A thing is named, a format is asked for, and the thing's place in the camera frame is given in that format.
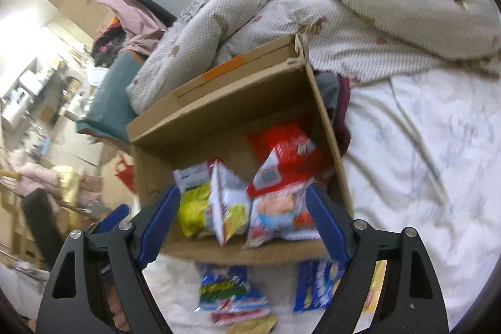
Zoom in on beige patterned quilt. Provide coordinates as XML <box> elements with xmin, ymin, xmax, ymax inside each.
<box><xmin>126</xmin><ymin>0</ymin><xmax>501</xmax><ymax>112</ymax></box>

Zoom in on brown cardboard box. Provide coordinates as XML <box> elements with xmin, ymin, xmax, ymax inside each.
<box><xmin>126</xmin><ymin>33</ymin><xmax>355</xmax><ymax>266</ymax></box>

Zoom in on white red blue snack packet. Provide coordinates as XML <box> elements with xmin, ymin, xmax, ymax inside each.
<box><xmin>209</xmin><ymin>160</ymin><xmax>252</xmax><ymax>246</ymax></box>

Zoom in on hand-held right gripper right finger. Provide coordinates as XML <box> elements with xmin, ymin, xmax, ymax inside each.
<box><xmin>305</xmin><ymin>183</ymin><xmax>451</xmax><ymax>334</ymax></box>

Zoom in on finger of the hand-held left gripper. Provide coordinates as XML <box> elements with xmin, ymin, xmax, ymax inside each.
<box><xmin>93</xmin><ymin>203</ymin><xmax>132</xmax><ymax>238</ymax></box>

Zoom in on red cartoon face snack packet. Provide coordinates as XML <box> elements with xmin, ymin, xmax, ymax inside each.
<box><xmin>243</xmin><ymin>149</ymin><xmax>322</xmax><ymax>249</ymax></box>

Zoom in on pink red snack packet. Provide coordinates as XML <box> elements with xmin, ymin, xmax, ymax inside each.
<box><xmin>210</xmin><ymin>308</ymin><xmax>271</xmax><ymax>326</ymax></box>

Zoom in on teal pillow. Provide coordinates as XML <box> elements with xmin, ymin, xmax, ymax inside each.
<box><xmin>75</xmin><ymin>51</ymin><xmax>146</xmax><ymax>144</ymax></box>

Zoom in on small white snack packet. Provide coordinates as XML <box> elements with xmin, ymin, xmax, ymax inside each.
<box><xmin>173</xmin><ymin>161</ymin><xmax>217</xmax><ymax>193</ymax></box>

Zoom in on pile of dark clothes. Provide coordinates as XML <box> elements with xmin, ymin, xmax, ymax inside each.
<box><xmin>92</xmin><ymin>18</ymin><xmax>131</xmax><ymax>67</ymax></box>

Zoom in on beige pink snack bar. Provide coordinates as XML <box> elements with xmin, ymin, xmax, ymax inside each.
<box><xmin>362</xmin><ymin>259</ymin><xmax>388</xmax><ymax>314</ymax></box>

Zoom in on dark maroon cloth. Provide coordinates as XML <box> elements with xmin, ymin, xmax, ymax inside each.
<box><xmin>316</xmin><ymin>71</ymin><xmax>352</xmax><ymax>159</ymax></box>

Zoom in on plain red snack packet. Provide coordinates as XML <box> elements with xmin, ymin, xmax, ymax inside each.
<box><xmin>246</xmin><ymin>122</ymin><xmax>326</xmax><ymax>184</ymax></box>

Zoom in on orange snack packet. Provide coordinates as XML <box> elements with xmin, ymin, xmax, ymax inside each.
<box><xmin>227</xmin><ymin>314</ymin><xmax>279</xmax><ymax>334</ymax></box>

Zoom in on yellow snack packet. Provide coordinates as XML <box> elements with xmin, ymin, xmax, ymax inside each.
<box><xmin>177</xmin><ymin>183</ymin><xmax>217</xmax><ymax>239</ymax></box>

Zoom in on green blue snack packet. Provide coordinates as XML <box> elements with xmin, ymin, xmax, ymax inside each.
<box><xmin>196</xmin><ymin>265</ymin><xmax>271</xmax><ymax>313</ymax></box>

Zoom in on person's left hand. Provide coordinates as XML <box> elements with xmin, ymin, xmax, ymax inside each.
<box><xmin>110</xmin><ymin>289</ymin><xmax>132</xmax><ymax>334</ymax></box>

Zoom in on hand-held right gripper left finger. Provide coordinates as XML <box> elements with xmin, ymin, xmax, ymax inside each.
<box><xmin>36</xmin><ymin>183</ymin><xmax>181</xmax><ymax>334</ymax></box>

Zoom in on pink cloth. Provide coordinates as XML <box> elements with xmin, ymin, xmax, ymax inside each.
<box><xmin>16</xmin><ymin>161</ymin><xmax>60</xmax><ymax>198</ymax></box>

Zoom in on blue tiger snack packet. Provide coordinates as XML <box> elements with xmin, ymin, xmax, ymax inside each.
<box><xmin>293</xmin><ymin>259</ymin><xmax>347</xmax><ymax>314</ymax></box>

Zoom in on white plastic container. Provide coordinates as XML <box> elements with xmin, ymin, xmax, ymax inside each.
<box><xmin>83</xmin><ymin>66</ymin><xmax>111</xmax><ymax>85</ymax></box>

